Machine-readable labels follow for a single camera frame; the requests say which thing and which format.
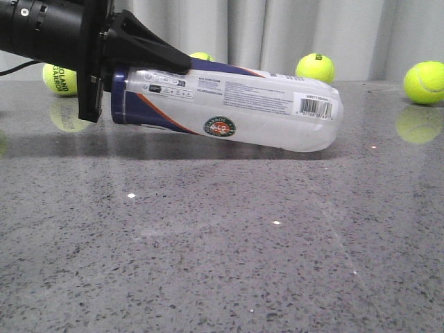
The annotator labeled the Roland Garros tennis ball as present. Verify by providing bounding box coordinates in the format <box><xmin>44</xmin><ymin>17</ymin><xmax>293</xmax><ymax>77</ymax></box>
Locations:
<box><xmin>42</xmin><ymin>63</ymin><xmax>78</xmax><ymax>96</ymax></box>

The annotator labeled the black cable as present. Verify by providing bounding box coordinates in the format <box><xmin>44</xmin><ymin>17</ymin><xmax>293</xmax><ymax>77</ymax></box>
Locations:
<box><xmin>0</xmin><ymin>59</ymin><xmax>42</xmax><ymax>77</ymax></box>

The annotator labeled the Wilson tennis ball behind can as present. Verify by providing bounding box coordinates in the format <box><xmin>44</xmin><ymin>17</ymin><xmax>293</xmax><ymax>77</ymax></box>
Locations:
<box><xmin>295</xmin><ymin>53</ymin><xmax>335</xmax><ymax>83</ymax></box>

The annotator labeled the white plastic tennis ball can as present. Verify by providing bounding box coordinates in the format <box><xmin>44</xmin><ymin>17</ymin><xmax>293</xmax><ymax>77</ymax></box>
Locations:
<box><xmin>111</xmin><ymin>59</ymin><xmax>343</xmax><ymax>153</ymax></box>

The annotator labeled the Head Team tennis ball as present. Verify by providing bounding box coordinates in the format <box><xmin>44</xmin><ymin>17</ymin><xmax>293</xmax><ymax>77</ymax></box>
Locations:
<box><xmin>189</xmin><ymin>51</ymin><xmax>215</xmax><ymax>62</ymax></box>

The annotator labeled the yellow tennis ball far right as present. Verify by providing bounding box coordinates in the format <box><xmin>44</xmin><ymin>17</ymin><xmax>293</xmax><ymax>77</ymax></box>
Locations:
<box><xmin>403</xmin><ymin>61</ymin><xmax>443</xmax><ymax>105</ymax></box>

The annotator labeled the grey pleated curtain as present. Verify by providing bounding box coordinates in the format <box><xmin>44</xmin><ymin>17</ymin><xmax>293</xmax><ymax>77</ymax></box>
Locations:
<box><xmin>114</xmin><ymin>1</ymin><xmax>443</xmax><ymax>82</ymax></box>

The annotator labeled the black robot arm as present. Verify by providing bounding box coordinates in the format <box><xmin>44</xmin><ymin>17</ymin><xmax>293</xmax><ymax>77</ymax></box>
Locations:
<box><xmin>1</xmin><ymin>1</ymin><xmax>191</xmax><ymax>122</ymax></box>

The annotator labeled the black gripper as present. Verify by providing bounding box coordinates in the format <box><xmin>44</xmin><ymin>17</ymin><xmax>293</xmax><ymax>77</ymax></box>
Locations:
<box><xmin>76</xmin><ymin>1</ymin><xmax>191</xmax><ymax>123</ymax></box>

